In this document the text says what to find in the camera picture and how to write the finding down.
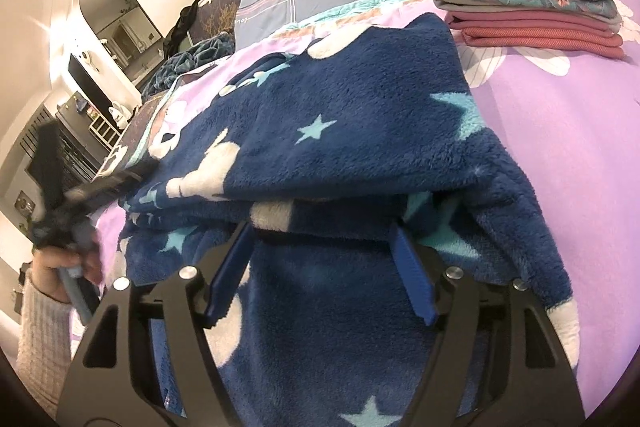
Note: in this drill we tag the black rectangular panel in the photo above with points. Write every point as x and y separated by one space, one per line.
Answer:
87 84

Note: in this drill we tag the teal fleece cloth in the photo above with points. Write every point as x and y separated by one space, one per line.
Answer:
185 57

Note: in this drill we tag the black bag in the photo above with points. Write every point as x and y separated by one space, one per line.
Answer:
180 27

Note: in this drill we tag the dark printed blanket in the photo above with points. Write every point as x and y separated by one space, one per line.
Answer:
142 122

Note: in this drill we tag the purple floral bed sheet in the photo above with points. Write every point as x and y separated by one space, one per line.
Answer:
550 142

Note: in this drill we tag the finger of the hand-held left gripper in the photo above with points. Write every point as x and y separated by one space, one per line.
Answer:
117 182

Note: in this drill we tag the dark printed cushion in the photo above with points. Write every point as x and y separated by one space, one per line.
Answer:
222 7

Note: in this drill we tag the white grid shelf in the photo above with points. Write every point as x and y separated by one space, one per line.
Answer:
102 129

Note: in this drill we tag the navy star fleece garment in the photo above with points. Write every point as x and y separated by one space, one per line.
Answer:
350 132

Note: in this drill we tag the person's left hand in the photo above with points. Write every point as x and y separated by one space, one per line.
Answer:
52 269

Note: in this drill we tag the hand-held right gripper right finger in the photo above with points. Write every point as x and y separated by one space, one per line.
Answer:
416 279

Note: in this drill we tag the arched wall mirror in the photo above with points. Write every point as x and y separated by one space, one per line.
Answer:
115 7

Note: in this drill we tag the dark cabinet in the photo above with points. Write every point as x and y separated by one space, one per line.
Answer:
70 152

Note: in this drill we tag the folded grey garment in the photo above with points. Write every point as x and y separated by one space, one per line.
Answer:
452 2

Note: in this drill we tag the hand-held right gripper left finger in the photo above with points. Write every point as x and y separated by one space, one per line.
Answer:
229 274

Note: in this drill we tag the folded pink garment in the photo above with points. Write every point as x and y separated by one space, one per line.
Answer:
525 32

